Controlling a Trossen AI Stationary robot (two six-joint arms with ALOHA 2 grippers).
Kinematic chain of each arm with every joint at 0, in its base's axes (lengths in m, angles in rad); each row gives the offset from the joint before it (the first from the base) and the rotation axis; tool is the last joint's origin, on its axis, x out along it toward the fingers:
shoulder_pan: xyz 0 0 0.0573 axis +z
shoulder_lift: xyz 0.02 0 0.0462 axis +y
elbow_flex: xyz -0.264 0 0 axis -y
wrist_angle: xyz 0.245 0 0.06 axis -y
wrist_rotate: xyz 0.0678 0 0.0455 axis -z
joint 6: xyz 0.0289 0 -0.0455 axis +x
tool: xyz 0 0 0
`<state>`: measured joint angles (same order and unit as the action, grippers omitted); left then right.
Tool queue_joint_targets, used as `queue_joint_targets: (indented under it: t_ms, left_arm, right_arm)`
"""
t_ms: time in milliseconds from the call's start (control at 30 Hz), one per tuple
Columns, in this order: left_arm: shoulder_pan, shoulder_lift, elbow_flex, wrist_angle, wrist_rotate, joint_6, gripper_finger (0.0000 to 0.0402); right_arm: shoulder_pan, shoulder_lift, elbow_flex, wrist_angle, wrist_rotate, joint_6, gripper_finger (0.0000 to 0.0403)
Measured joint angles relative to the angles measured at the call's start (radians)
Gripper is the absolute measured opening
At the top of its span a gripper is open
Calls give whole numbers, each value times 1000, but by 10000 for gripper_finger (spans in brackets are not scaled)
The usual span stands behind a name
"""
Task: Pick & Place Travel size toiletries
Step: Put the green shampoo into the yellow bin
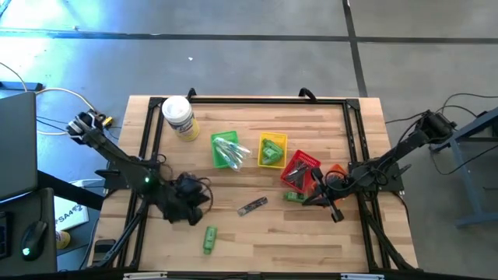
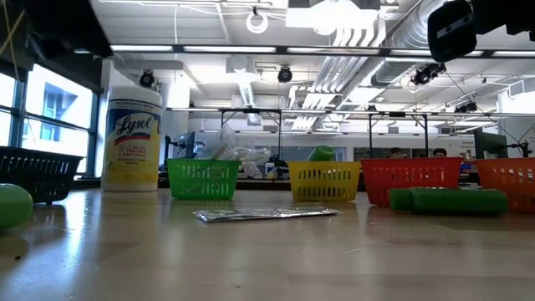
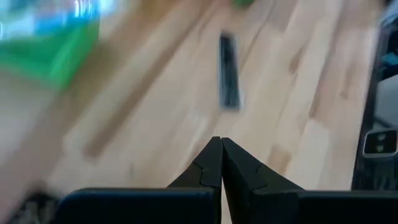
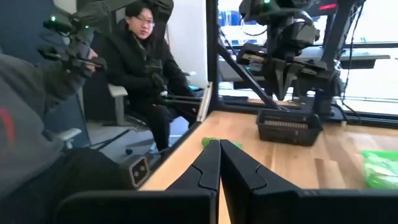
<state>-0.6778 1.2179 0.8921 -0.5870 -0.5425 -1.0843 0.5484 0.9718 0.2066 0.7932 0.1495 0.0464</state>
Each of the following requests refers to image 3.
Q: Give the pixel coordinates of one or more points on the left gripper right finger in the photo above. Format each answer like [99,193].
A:
[245,183]

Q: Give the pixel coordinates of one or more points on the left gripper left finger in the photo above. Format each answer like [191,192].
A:
[205,177]

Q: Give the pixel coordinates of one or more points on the green plastic basket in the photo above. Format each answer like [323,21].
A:
[46,59]

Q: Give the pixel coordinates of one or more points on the black aluminium table frame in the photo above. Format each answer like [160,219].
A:
[363,168]

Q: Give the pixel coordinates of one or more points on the table-level camera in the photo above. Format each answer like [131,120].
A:
[381,142]

